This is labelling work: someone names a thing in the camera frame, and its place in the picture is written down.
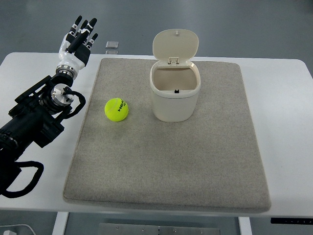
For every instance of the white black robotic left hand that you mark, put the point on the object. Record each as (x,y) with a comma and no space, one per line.
(76,45)

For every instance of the yellow tennis ball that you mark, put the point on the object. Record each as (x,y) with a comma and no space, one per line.
(116,109)

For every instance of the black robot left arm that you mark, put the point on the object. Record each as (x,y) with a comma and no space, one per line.
(37,118)

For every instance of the beige lidded bin box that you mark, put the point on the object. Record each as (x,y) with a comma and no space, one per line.
(175,80)

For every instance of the small clear plastic square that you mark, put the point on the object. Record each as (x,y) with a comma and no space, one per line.
(112,44)

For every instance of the white table leg left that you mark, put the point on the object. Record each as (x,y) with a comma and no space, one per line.
(60,223)

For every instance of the white table leg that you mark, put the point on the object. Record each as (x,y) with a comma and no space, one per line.
(245,226)
(60,223)

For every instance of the grey felt mat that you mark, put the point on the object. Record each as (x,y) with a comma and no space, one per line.
(209,162)

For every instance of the white device on floor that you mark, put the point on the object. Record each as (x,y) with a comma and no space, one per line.
(15,229)

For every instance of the white table leg right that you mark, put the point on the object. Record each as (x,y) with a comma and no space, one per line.
(245,226)

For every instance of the black table control panel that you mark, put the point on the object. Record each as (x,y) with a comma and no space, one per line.
(292,221)

